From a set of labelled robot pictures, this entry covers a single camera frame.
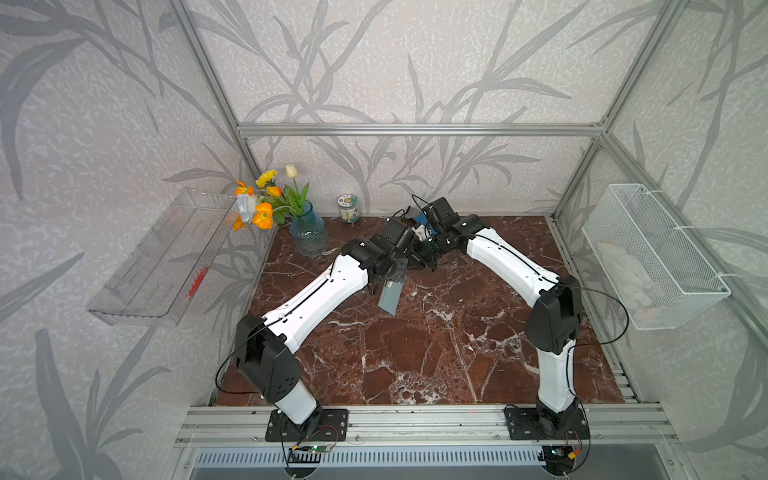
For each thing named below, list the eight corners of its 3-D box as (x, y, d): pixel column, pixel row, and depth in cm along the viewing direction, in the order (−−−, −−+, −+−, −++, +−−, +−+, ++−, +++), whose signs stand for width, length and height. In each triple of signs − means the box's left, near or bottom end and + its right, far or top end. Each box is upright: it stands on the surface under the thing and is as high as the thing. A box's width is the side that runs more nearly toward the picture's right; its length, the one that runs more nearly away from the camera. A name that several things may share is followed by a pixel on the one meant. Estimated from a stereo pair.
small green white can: (340, 223, 122) (336, 207, 115) (342, 210, 127) (339, 193, 120) (358, 223, 122) (355, 207, 115) (360, 210, 127) (358, 193, 120)
